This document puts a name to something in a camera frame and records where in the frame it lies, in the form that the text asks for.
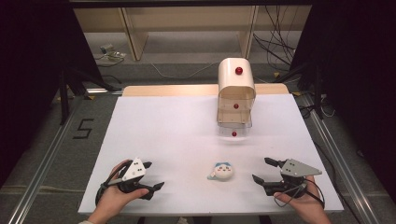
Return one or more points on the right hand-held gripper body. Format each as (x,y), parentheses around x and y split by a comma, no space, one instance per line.
(295,169)

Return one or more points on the black tripod stand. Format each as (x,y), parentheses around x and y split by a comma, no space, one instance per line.
(317,93)
(64,99)

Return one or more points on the light wooden shelf unit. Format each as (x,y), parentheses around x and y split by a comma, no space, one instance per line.
(186,18)

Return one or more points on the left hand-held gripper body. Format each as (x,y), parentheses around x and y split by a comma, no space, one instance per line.
(134,170)

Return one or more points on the person's left hand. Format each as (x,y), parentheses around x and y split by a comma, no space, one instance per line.
(113,199)

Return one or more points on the short aluminium bar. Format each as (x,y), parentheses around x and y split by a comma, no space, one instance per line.
(104,90)

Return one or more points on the clear drawer with red knob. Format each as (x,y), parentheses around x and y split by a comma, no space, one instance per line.
(234,134)
(236,106)

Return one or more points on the person's right hand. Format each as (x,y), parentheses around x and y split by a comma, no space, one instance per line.
(308,202)

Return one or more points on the white topped wooden table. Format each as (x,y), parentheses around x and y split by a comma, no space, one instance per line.
(174,133)

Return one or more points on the cream mini drawer cabinet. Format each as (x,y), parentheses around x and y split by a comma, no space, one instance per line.
(232,77)

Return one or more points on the round white plush toy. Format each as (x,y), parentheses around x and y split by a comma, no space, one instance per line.
(222,172)

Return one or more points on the aluminium floor rail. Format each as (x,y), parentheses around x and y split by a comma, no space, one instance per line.
(342,161)
(40,177)

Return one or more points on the black curtain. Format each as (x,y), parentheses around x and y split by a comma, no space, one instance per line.
(34,77)
(358,77)

